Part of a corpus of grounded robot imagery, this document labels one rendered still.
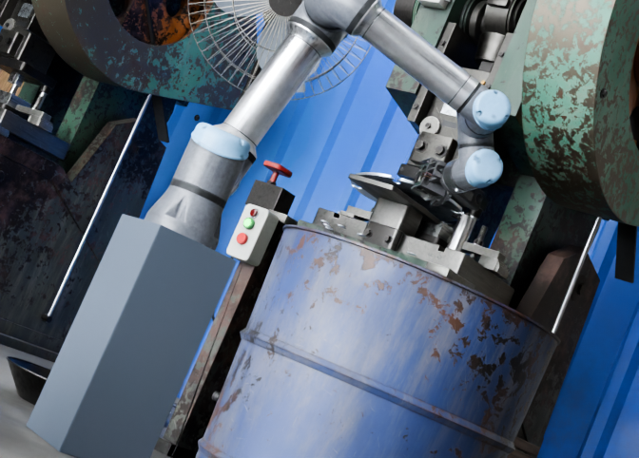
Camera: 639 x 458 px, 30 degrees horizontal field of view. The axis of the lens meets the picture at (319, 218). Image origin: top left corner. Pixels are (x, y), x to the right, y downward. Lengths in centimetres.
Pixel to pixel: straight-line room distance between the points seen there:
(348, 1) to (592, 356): 192
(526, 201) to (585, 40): 66
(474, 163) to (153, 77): 177
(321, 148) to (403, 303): 324
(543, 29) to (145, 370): 112
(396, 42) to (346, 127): 232
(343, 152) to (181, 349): 248
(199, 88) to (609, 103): 187
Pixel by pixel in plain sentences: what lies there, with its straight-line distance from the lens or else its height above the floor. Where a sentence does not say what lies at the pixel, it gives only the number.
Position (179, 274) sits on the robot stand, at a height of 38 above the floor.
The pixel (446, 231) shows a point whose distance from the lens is 298.
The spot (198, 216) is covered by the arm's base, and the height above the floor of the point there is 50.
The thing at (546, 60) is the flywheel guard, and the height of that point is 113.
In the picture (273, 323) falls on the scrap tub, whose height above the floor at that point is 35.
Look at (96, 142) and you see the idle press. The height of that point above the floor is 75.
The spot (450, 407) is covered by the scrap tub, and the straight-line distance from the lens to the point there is 151.
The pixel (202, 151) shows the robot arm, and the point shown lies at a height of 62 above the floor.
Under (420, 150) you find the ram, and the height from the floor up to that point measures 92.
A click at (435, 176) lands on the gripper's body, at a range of 262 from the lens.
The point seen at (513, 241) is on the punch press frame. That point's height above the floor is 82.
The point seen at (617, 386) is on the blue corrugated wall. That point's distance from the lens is 391.
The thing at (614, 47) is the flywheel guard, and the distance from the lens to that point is 264.
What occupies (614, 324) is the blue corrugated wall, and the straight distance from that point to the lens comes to 399.
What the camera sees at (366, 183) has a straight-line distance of 281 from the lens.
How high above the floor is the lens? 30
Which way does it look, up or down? 7 degrees up
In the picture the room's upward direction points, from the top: 23 degrees clockwise
